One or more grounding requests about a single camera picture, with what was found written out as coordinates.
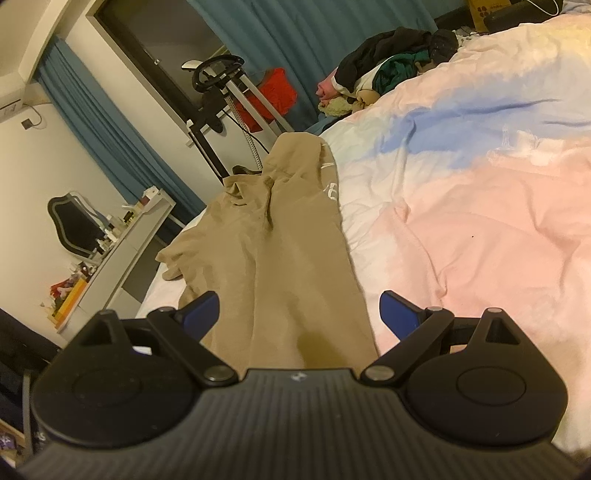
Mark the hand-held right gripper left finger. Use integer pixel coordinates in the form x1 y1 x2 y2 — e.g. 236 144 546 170
76 291 238 384

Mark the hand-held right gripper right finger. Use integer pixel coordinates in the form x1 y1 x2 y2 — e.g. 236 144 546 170
360 290 525 386

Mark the tan hoodie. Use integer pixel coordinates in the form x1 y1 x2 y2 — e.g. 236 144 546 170
156 131 384 370

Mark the pile of clothes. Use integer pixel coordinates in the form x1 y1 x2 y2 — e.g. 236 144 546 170
316 26 462 116

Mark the white dressing table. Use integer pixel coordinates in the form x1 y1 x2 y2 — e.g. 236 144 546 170
46 187 176 342

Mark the group of cosmetic bottles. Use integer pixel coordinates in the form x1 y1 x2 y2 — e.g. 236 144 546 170
69 185 160 278

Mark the orange box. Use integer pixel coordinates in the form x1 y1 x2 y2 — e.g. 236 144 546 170
51 277 88 324

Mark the pastel bed blanket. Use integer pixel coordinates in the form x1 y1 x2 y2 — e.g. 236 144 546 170
134 9 591 455

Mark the wavy framed mirror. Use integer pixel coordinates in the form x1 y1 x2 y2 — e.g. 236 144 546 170
47 191 109 259

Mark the narrow blue curtain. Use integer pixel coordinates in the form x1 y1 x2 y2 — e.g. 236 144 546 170
34 39 206 227

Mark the standing garment steamer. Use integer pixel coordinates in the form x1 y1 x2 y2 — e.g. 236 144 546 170
181 54 296 167

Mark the red bag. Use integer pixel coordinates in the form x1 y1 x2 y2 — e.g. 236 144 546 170
240 68 298 130

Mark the white air conditioner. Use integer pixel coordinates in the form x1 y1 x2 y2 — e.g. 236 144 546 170
0 90 28 123

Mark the wide blue curtain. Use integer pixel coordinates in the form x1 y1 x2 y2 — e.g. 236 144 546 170
189 0 472 134

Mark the brown paper bag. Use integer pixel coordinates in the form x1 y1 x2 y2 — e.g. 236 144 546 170
467 0 513 21

